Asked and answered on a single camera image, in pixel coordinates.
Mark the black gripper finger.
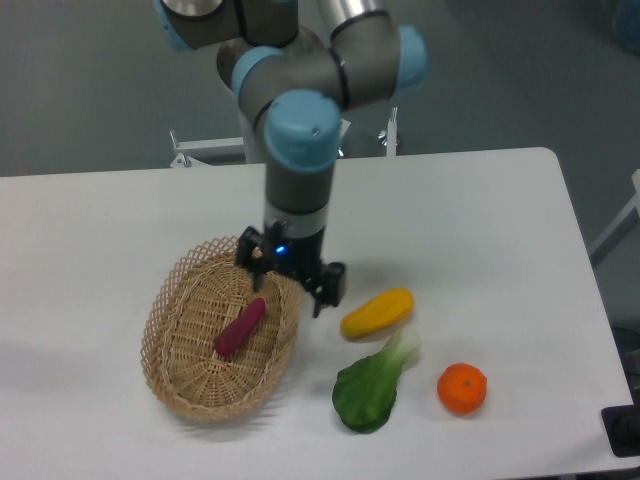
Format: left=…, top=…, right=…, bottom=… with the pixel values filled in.
left=235, top=226, right=273, bottom=292
left=301, top=262, right=346, bottom=318

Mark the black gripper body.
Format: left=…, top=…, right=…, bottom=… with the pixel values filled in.
left=262, top=221, right=325, bottom=293

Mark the purple sweet potato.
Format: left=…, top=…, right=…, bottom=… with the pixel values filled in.
left=214, top=298, right=266, bottom=357

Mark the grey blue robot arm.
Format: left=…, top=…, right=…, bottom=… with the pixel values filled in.
left=154, top=1, right=427, bottom=310

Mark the woven wicker basket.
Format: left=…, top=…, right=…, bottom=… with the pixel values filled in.
left=141, top=237, right=301, bottom=421

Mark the yellow mango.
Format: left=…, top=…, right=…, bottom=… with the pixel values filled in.
left=340, top=288, right=415, bottom=340

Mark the green bok choy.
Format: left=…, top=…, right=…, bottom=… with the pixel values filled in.
left=331, top=330, right=421, bottom=434

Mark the orange tangerine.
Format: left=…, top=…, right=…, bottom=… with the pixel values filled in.
left=437, top=363, right=488, bottom=415

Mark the black device at table edge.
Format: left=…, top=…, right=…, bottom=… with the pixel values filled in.
left=601, top=405, right=639, bottom=458

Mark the white frame at right edge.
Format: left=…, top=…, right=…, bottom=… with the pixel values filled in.
left=588, top=170, right=639, bottom=268

